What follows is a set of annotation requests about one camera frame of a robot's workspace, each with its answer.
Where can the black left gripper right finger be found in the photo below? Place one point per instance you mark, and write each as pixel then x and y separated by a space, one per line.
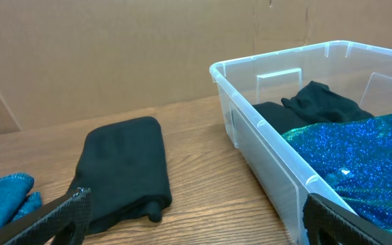
pixel 327 223

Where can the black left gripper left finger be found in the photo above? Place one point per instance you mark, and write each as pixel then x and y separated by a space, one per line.
pixel 62 221

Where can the blue denim jeans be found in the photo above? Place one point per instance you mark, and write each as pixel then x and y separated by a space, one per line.
pixel 16 198

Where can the blue sparkly cloth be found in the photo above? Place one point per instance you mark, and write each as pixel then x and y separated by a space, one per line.
pixel 355 160

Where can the black cloth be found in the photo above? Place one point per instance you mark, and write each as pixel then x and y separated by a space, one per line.
pixel 124 166
pixel 315 103
pixel 280 118

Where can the clear plastic storage bin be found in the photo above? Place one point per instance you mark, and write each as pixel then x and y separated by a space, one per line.
pixel 360 72

